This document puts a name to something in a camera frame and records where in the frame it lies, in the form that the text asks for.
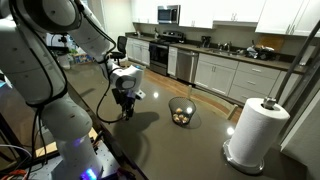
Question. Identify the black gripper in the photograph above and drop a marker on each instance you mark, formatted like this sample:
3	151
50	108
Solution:
121	96

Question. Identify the clear-wrapped snack packet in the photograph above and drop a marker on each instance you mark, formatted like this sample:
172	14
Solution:
181	117
125	116
179	110
175	117
185	120

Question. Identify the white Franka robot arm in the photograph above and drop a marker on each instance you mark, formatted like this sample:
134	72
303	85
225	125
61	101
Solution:
30	66

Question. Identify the stainless steel stove range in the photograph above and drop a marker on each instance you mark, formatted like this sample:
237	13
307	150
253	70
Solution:
159	55

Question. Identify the narrow white base cabinet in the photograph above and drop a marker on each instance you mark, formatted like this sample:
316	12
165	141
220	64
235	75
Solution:
172	61

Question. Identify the black office chair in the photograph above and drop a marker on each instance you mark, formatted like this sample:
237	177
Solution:
122	45

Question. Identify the colourful cardboard box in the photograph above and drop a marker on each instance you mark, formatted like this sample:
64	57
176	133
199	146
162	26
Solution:
81	59

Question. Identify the stainless steel dishwasher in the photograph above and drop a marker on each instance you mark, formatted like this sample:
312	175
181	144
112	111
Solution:
186	66

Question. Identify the white plastic jug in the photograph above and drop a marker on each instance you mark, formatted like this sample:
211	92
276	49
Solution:
64	62

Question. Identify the dark kitchen countertop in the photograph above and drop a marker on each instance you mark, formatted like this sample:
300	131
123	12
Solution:
191	47

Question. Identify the white upper cabinet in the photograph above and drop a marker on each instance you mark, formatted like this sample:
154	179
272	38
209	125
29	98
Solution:
145	11
196	13
286	16
240	10

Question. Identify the black coffee maker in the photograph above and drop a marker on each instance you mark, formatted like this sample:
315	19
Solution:
205	41

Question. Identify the stainless steel microwave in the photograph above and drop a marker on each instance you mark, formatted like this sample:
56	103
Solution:
168	14

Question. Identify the pale wooden chair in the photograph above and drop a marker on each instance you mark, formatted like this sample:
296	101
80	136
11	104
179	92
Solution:
232	111

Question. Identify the chrome sink faucet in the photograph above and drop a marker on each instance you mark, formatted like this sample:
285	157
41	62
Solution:
228	46

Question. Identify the metal paper towel holder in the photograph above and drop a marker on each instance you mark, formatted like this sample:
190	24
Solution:
241	166

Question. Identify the white drawer cabinet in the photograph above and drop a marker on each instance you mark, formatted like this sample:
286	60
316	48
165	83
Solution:
255	81

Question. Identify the white paper towel roll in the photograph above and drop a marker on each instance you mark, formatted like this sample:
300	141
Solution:
256	133

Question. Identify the pile of dishes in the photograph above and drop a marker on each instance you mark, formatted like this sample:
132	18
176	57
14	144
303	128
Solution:
263	53

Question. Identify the wooden cutting board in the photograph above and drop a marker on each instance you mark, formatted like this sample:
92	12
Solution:
271	41

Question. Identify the dark metal tripod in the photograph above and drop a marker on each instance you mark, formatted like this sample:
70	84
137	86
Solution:
299	60

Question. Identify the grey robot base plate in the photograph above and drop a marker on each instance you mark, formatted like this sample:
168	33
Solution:
110	160

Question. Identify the black camera stand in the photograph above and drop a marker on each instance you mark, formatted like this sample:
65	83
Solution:
61	49

